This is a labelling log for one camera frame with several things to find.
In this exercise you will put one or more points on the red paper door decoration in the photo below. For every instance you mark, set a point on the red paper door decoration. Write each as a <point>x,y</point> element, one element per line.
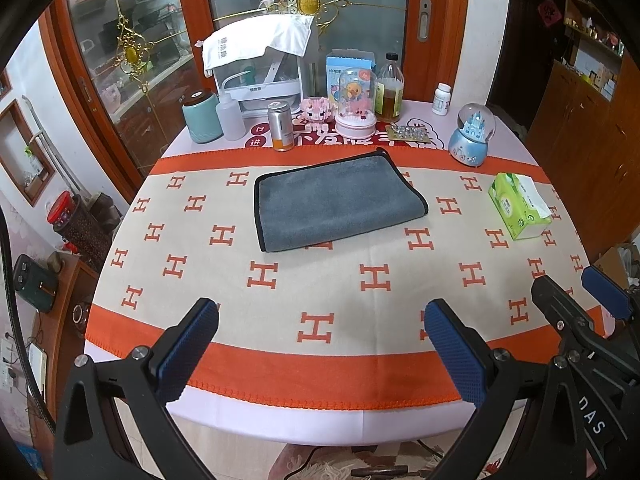
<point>550,13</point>

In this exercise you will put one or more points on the pink dome music box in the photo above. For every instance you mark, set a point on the pink dome music box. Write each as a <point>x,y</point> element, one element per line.
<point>356,105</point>

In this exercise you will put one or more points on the blue castle snow globe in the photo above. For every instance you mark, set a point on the blue castle snow globe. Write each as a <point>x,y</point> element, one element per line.
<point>470,135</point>

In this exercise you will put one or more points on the green tissue pack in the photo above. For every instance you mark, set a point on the green tissue pack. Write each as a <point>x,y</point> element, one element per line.
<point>520,205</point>

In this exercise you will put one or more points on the teal canister dark lid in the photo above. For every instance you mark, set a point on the teal canister dark lid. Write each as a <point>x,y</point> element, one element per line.
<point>201,117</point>

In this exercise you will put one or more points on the white cloth cover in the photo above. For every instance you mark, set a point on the white cloth cover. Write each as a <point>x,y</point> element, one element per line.
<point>260,40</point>

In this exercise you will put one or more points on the cardboard box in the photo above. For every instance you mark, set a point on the cardboard box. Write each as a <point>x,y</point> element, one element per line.
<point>612,262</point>

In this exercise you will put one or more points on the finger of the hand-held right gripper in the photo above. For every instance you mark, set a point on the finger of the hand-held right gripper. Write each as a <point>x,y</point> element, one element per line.
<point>606,292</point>
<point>555,305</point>

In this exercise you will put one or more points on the shaggy floor rug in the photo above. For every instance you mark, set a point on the shaggy floor rug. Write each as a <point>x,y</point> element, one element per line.
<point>320,465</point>

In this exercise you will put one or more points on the orange beige printed blanket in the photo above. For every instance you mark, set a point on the orange beige printed blanket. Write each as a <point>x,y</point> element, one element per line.
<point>310,285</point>

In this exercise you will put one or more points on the white squeeze bottle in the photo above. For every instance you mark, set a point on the white squeeze bottle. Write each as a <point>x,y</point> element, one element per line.
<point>229,120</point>

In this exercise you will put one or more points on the white countertop appliance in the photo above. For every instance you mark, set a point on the white countertop appliance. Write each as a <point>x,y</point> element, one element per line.
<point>265,90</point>

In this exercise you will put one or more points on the blue white carton box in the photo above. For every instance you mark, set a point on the blue white carton box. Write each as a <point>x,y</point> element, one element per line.
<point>337,72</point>

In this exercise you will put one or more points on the dark patterned box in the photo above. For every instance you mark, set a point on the dark patterned box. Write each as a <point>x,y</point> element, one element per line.
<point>87,232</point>

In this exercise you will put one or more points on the wooden cabinet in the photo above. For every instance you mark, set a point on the wooden cabinet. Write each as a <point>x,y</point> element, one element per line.
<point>585,150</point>

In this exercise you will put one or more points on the grey towel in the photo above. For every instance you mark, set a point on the grey towel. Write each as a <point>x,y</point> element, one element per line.
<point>335,205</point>

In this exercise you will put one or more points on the pink block pig toy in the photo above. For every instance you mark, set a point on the pink block pig toy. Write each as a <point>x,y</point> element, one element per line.
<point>316,109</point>

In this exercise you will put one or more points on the wooden side table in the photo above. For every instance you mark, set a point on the wooden side table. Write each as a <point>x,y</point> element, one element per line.
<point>65,340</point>

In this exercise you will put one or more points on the red lid jar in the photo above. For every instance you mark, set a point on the red lid jar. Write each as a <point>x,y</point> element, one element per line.
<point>60,207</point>

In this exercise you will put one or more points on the glass bottle amber liquid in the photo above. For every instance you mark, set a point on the glass bottle amber liquid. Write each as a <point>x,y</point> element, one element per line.
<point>389,92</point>

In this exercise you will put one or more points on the black handheld device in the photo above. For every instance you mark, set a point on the black handheld device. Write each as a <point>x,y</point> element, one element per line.
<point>34,282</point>

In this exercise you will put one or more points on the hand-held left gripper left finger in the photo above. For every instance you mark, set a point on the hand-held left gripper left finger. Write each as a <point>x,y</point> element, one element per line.
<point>187,352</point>

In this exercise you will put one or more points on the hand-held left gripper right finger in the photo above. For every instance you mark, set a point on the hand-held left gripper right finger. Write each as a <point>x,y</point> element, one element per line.
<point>456,357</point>

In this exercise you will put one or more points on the white pill bottle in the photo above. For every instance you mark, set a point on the white pill bottle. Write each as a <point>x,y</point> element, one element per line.
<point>442,101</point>

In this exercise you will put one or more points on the pill blister pack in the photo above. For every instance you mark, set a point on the pill blister pack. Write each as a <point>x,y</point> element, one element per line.
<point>407,133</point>

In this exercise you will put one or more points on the wooden wall frame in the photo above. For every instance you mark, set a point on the wooden wall frame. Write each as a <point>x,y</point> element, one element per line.
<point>20,152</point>

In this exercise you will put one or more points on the silver orange can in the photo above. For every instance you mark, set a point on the silver orange can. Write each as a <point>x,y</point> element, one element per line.
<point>280,127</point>

